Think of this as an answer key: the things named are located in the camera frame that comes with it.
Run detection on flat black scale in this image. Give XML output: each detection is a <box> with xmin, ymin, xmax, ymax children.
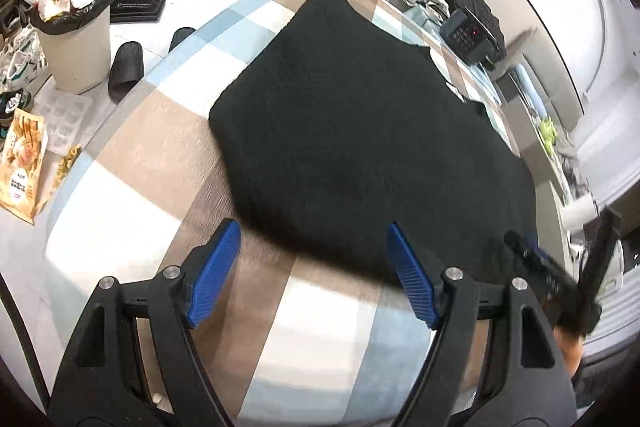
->
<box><xmin>109</xmin><ymin>0</ymin><xmax>167</xmax><ymax>24</ymax></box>

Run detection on white green sneaker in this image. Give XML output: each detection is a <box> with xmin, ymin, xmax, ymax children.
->
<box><xmin>0</xmin><ymin>27</ymin><xmax>48</xmax><ymax>90</ymax></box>

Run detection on orange snack packet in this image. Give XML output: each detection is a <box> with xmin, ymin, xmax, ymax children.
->
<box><xmin>0</xmin><ymin>107</ymin><xmax>48</xmax><ymax>225</ymax></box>

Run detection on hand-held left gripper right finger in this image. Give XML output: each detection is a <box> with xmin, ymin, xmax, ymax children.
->
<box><xmin>386</xmin><ymin>222</ymin><xmax>578</xmax><ymax>427</ymax></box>

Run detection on white paper towel roll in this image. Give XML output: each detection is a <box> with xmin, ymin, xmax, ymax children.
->
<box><xmin>562</xmin><ymin>197</ymin><xmax>598</xmax><ymax>228</ymax></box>

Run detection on person's right hand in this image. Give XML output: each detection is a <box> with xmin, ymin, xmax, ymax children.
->
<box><xmin>555</xmin><ymin>324</ymin><xmax>583</xmax><ymax>375</ymax></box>

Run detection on blue pillow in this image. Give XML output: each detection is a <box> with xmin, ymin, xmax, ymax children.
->
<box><xmin>515</xmin><ymin>64</ymin><xmax>546</xmax><ymax>118</ymax></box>

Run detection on dark sneaker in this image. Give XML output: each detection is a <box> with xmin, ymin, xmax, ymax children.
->
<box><xmin>0</xmin><ymin>89</ymin><xmax>33</xmax><ymax>128</ymax></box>

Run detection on checkered tablecloth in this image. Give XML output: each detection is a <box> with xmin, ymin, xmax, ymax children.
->
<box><xmin>45</xmin><ymin>0</ymin><xmax>526</xmax><ymax>427</ymax></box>

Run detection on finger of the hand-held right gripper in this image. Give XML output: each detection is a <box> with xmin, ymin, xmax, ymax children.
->
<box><xmin>502</xmin><ymin>229</ymin><xmax>581</xmax><ymax>303</ymax></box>

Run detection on clear plastic tray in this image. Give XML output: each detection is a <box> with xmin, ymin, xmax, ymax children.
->
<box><xmin>37</xmin><ymin>82</ymin><xmax>96</xmax><ymax>155</ymax></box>

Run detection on beige trash bin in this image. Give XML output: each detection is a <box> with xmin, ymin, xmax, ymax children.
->
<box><xmin>31</xmin><ymin>0</ymin><xmax>115</xmax><ymax>95</ymax></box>

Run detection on green toy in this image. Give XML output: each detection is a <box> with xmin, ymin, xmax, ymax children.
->
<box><xmin>537</xmin><ymin>117</ymin><xmax>558</xmax><ymax>155</ymax></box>

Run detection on black slipper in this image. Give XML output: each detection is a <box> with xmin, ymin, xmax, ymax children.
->
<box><xmin>167</xmin><ymin>27</ymin><xmax>197</xmax><ymax>54</ymax></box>
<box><xmin>107</xmin><ymin>41</ymin><xmax>146</xmax><ymax>105</ymax></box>

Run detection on black desk phone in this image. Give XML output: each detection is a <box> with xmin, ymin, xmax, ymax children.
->
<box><xmin>440</xmin><ymin>7</ymin><xmax>501</xmax><ymax>68</ymax></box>

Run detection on black knitted garment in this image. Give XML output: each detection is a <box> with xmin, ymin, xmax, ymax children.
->
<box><xmin>430</xmin><ymin>0</ymin><xmax>507</xmax><ymax>58</ymax></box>

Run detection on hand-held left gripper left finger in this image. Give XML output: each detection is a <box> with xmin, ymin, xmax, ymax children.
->
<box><xmin>47</xmin><ymin>218</ymin><xmax>242</xmax><ymax>427</ymax></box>

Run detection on black knit sweater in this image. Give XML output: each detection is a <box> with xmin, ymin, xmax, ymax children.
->
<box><xmin>207</xmin><ymin>0</ymin><xmax>538</xmax><ymax>283</ymax></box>

